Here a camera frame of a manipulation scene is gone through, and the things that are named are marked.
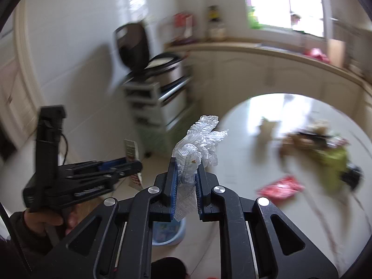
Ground lime green packet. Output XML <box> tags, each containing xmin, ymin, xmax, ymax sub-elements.
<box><xmin>314</xmin><ymin>147</ymin><xmax>349</xmax><ymax>193</ymax></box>

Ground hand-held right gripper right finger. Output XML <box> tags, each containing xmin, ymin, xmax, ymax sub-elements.
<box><xmin>196</xmin><ymin>166</ymin><xmax>339</xmax><ymax>279</ymax></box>

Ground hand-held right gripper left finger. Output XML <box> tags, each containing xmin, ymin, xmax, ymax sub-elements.
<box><xmin>35</xmin><ymin>157</ymin><xmax>178</xmax><ymax>279</ymax></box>

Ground black snack packet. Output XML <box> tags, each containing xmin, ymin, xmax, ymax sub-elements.
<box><xmin>293</xmin><ymin>131</ymin><xmax>335</xmax><ymax>140</ymax></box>

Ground black cable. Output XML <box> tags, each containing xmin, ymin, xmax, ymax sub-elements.
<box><xmin>58</xmin><ymin>132</ymin><xmax>69</xmax><ymax>166</ymax></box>

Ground black white rice cooker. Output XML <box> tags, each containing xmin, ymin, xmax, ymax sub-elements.
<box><xmin>107</xmin><ymin>23</ymin><xmax>186</xmax><ymax>93</ymax></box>

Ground cream kitchen cabinets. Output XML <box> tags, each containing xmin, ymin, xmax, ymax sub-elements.
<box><xmin>166</xmin><ymin>42</ymin><xmax>372</xmax><ymax>130</ymax></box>

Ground clear plastic wrap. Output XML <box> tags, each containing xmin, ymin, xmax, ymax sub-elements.
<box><xmin>171</xmin><ymin>115</ymin><xmax>229</xmax><ymax>220</ymax></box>

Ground red snack packet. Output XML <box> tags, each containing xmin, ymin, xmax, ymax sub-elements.
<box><xmin>257</xmin><ymin>175</ymin><xmax>305</xmax><ymax>199</ymax></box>

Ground white red printed packet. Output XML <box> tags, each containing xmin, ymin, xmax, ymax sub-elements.
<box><xmin>123</xmin><ymin>139</ymin><xmax>144</xmax><ymax>188</ymax></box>

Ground cream door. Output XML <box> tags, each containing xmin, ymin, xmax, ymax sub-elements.
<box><xmin>0</xmin><ymin>6</ymin><xmax>44</xmax><ymax>152</ymax></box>

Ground small black object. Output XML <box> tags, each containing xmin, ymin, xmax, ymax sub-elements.
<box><xmin>341</xmin><ymin>164</ymin><xmax>364</xmax><ymax>189</ymax></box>

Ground stainless steel appliance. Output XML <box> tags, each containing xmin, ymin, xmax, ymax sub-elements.
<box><xmin>157</xmin><ymin>62</ymin><xmax>194</xmax><ymax>130</ymax></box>

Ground beige blurred object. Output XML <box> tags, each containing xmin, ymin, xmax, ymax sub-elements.
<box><xmin>259</xmin><ymin>116</ymin><xmax>277</xmax><ymax>140</ymax></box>

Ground glass jar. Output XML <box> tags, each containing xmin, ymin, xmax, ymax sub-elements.
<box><xmin>208</xmin><ymin>20</ymin><xmax>227</xmax><ymax>42</ymax></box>

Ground person's left forearm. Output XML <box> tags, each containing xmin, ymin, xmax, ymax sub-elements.
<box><xmin>0</xmin><ymin>211</ymin><xmax>60</xmax><ymax>279</ymax></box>

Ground person's left hand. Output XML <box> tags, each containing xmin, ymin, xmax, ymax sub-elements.
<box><xmin>23</xmin><ymin>202</ymin><xmax>86</xmax><ymax>236</ymax></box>

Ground blue plastic bin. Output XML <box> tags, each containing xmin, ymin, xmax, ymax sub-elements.
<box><xmin>152</xmin><ymin>216</ymin><xmax>186</xmax><ymax>246</ymax></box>

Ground wooden cutting board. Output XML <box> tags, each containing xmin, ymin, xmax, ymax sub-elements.
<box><xmin>327</xmin><ymin>39</ymin><xmax>346</xmax><ymax>67</ymax></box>

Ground brown crumpled wrapper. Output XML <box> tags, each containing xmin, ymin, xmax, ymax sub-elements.
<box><xmin>279</xmin><ymin>134</ymin><xmax>306</xmax><ymax>156</ymax></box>

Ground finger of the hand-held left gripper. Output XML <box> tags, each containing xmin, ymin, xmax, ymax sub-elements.
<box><xmin>60</xmin><ymin>157</ymin><xmax>130</xmax><ymax>175</ymax></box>
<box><xmin>73</xmin><ymin>163</ymin><xmax>143</xmax><ymax>181</ymax></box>

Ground window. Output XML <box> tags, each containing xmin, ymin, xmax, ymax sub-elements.
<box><xmin>240</xmin><ymin>0</ymin><xmax>325</xmax><ymax>37</ymax></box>

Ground green patterned cloth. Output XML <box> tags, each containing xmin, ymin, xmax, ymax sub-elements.
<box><xmin>136</xmin><ymin>122</ymin><xmax>189</xmax><ymax>155</ymax></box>

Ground red box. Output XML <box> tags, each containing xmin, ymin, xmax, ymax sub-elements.
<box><xmin>173</xmin><ymin>12</ymin><xmax>195</xmax><ymax>44</ymax></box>

